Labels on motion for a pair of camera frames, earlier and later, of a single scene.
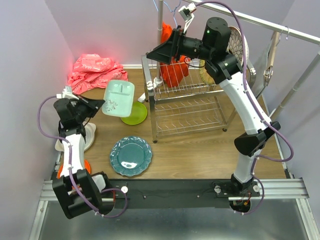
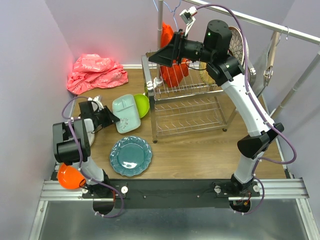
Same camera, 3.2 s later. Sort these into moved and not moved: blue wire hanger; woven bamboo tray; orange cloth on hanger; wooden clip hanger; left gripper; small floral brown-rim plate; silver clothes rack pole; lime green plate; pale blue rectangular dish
Moved: pale blue rectangular dish; lime green plate; left gripper
Not moved: small floral brown-rim plate; woven bamboo tray; wooden clip hanger; orange cloth on hanger; blue wire hanger; silver clothes rack pole
